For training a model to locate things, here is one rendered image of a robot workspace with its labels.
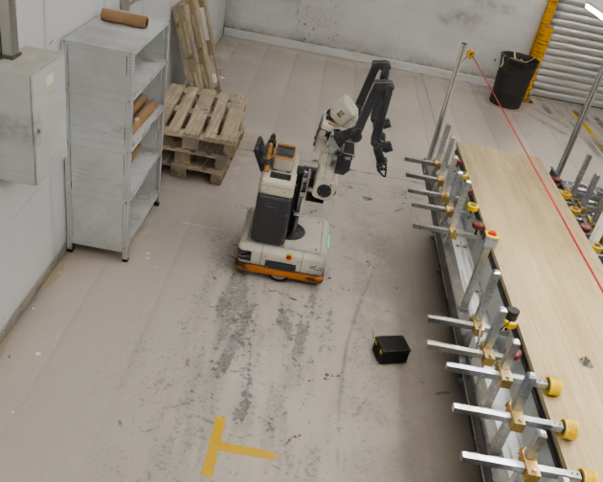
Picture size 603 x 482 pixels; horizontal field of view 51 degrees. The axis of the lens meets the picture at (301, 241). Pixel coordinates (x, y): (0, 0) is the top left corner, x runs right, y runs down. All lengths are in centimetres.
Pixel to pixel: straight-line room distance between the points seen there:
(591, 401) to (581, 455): 37
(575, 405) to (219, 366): 204
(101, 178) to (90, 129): 35
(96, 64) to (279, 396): 231
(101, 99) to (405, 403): 268
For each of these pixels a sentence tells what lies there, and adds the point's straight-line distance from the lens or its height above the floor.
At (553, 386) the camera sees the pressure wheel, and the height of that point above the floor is 97.
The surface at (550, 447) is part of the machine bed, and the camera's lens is 306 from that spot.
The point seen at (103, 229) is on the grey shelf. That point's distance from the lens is 474.
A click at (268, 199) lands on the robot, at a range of 447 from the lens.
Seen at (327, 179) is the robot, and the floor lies 82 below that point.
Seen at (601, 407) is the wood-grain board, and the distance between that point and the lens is 326.
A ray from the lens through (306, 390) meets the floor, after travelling 400.
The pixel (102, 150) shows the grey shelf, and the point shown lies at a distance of 444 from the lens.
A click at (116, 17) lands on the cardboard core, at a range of 467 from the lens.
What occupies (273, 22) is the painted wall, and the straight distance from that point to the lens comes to 1048.
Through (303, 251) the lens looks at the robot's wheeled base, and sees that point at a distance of 468.
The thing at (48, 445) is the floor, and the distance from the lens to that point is 366.
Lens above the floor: 281
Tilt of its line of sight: 32 degrees down
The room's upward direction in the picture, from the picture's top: 12 degrees clockwise
